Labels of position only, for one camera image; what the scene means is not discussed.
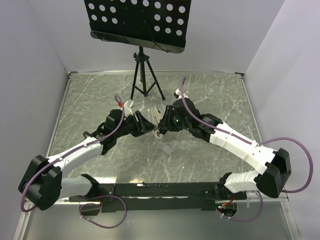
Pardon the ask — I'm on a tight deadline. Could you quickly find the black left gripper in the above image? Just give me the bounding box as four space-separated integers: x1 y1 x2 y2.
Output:
115 110 158 138

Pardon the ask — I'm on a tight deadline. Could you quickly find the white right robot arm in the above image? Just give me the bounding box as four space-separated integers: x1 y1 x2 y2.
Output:
158 98 292 199

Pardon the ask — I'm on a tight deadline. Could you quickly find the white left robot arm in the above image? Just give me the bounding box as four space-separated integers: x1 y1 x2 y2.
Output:
18 109 156 213

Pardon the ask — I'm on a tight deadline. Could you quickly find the small open staple box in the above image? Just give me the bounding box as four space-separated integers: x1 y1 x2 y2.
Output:
163 145 174 155

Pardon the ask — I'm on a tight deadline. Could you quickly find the black tripod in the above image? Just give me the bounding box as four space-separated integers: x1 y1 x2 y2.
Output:
130 46 166 101

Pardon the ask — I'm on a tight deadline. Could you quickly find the black perforated music stand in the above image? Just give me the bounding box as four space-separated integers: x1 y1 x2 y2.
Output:
84 0 192 54

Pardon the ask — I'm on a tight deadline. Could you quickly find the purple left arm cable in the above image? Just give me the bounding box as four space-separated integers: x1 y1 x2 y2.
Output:
19 94 126 213

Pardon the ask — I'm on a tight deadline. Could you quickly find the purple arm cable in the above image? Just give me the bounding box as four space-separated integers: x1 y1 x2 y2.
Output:
19 94 126 213
180 76 314 194

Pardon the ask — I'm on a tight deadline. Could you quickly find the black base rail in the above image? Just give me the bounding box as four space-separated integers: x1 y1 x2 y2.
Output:
69 182 247 213

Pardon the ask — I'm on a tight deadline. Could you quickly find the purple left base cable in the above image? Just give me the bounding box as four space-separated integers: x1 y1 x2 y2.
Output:
78 194 130 229

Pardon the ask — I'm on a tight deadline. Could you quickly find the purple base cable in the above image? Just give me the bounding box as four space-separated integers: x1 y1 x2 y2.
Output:
216 193 265 223
78 194 130 229

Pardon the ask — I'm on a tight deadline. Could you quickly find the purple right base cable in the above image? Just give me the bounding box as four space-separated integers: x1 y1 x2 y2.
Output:
216 193 265 223

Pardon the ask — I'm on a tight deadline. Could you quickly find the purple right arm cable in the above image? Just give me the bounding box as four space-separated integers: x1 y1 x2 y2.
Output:
180 76 314 194

